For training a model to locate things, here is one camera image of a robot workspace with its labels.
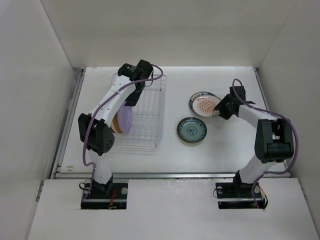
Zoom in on purple rimmed patterned plate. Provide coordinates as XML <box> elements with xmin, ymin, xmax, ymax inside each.
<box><xmin>189</xmin><ymin>95</ymin><xmax>221</xmax><ymax>118</ymax></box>

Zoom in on plain purple plate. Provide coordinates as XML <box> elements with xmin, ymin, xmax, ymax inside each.
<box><xmin>117</xmin><ymin>105</ymin><xmax>133</xmax><ymax>134</ymax></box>

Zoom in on dark green rimmed plate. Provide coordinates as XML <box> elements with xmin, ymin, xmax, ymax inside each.
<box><xmin>177</xmin><ymin>117</ymin><xmax>208</xmax><ymax>144</ymax></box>

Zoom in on white plate dark lettered rim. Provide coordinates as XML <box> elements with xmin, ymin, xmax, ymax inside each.
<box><xmin>189</xmin><ymin>91</ymin><xmax>216</xmax><ymax>104</ymax></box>

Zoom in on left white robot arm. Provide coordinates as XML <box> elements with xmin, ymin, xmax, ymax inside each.
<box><xmin>78</xmin><ymin>59</ymin><xmax>163</xmax><ymax>201</ymax></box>

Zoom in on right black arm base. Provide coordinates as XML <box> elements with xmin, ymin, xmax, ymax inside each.
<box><xmin>213</xmin><ymin>181</ymin><xmax>269</xmax><ymax>210</ymax></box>

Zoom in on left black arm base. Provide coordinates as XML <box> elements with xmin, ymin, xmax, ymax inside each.
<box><xmin>79</xmin><ymin>177</ymin><xmax>129</xmax><ymax>210</ymax></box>

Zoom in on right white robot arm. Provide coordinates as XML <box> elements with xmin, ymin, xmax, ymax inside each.
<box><xmin>214</xmin><ymin>85</ymin><xmax>295</xmax><ymax>198</ymax></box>

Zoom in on beige orange plate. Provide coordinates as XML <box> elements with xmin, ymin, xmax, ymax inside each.
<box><xmin>111</xmin><ymin>114</ymin><xmax>122</xmax><ymax>134</ymax></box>

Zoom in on white wire dish rack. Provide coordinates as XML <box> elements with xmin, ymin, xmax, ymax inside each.
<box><xmin>114</xmin><ymin>75</ymin><xmax>167</xmax><ymax>147</ymax></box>

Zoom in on aluminium table front rail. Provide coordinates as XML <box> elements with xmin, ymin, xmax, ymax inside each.
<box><xmin>53</xmin><ymin>171</ymin><xmax>292</xmax><ymax>180</ymax></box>

